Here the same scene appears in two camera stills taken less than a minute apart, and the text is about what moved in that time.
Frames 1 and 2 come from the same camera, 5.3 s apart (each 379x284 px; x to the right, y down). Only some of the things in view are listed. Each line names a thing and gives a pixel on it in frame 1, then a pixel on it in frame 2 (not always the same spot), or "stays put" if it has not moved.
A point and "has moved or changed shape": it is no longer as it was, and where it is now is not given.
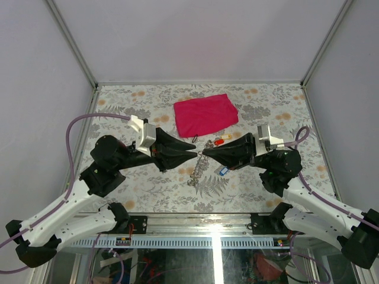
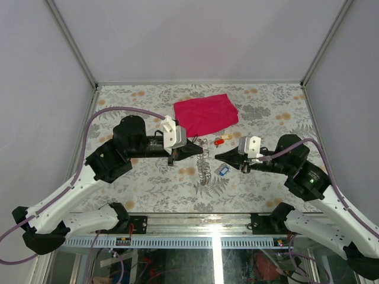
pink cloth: x=196 y=116 stays put
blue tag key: x=223 y=171 stays put
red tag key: x=219 y=142 stays put
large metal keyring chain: x=203 y=164 has moved or changed shape
